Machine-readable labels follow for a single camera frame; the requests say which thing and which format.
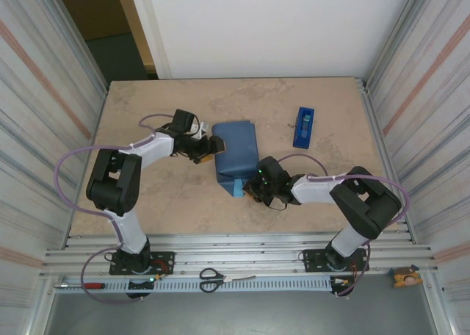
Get blue wrapping paper sheet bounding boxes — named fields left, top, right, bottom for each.
left=211, top=120, right=258, bottom=200

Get blue tape dispenser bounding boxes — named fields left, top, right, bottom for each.
left=292, top=107, right=316, bottom=149

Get small black electronics module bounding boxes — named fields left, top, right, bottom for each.
left=329, top=275, right=356, bottom=289
left=126, top=275, right=165, bottom=291

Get small wooden toy figure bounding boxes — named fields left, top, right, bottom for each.
left=389, top=264, right=422, bottom=288

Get brown wooden door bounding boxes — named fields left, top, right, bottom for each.
left=53, top=0, right=131, bottom=42

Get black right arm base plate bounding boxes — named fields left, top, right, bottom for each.
left=299, top=248, right=368, bottom=274

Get black-handled scissors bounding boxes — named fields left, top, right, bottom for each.
left=199, top=267, right=257, bottom=294

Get grey slotted cable duct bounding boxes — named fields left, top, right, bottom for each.
left=54, top=277, right=333, bottom=294

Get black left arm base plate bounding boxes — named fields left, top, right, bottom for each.
left=109, top=251, right=176, bottom=276

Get white door frame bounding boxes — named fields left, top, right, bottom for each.
left=126, top=0, right=173, bottom=81

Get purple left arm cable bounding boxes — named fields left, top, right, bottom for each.
left=54, top=113, right=177, bottom=306

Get red-handled screwdriver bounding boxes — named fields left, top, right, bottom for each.
left=54, top=282, right=106, bottom=290

